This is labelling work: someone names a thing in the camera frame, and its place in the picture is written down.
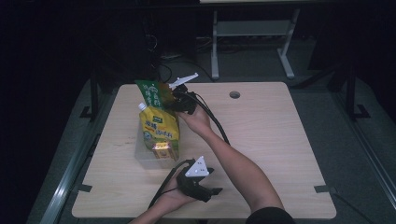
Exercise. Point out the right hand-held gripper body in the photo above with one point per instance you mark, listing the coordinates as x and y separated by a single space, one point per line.
186 104

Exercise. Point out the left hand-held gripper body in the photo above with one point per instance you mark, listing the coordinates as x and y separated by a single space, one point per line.
193 186

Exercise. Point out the green and red snack packet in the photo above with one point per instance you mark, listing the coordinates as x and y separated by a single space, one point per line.
152 93

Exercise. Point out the yellow spout pouch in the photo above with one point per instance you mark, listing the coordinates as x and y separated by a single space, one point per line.
158 127

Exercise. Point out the red and gold box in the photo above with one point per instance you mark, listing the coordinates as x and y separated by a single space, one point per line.
165 151

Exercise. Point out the clear plastic container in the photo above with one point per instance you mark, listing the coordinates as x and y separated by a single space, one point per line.
149 160

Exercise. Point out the person's right hand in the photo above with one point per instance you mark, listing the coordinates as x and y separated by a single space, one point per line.
196 123

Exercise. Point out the person's left hand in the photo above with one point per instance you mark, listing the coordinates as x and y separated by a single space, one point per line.
174 197

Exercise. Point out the black sleeve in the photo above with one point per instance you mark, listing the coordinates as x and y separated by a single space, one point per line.
271 217

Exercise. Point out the black metal stand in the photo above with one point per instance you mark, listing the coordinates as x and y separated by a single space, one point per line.
351 93
94 93

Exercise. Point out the white metal table frame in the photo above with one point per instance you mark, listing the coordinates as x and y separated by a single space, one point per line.
252 28

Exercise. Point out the aluminium rail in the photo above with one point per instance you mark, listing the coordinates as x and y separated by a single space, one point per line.
370 152
67 183

